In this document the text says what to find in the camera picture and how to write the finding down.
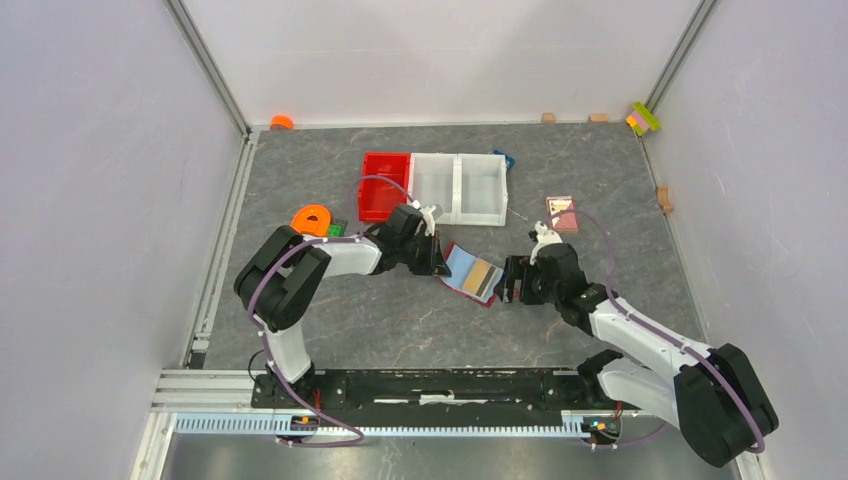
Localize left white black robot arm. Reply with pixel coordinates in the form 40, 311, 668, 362
234, 201, 451, 408

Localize gold striped credit card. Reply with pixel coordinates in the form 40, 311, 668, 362
462, 259, 503, 301

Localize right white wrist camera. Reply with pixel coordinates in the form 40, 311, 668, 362
529, 221, 562, 265

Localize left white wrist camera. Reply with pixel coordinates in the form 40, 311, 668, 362
418, 204, 443, 236

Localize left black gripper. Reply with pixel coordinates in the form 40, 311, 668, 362
398, 230, 450, 277

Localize colourful stacked toy bricks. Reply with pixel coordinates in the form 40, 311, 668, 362
625, 102, 661, 137

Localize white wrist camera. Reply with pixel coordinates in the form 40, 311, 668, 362
529, 221, 562, 265
418, 204, 443, 236

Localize aluminium frame rail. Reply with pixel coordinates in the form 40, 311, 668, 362
150, 368, 750, 439

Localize orange tape roll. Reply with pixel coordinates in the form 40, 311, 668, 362
269, 115, 294, 130

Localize red plastic bin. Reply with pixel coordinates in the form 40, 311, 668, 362
357, 151, 411, 223

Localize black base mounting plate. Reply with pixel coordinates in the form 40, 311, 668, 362
250, 368, 629, 430

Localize wooden arch block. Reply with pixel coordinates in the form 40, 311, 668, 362
656, 185, 675, 215

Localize orange letter e toy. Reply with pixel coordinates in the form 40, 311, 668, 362
290, 204, 332, 237

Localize white two-compartment bin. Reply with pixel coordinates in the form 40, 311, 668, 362
408, 153, 509, 227

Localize green toy brick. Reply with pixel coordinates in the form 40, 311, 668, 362
325, 224, 346, 237

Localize red card holder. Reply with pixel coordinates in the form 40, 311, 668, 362
439, 242, 495, 308

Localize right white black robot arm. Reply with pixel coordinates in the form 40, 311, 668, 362
495, 243, 780, 467

